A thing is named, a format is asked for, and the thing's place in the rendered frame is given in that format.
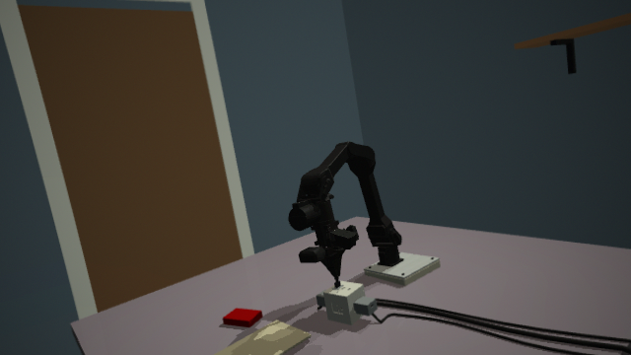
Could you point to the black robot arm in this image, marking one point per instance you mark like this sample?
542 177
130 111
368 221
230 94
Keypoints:
313 202

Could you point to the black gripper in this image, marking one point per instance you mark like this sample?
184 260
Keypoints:
330 257

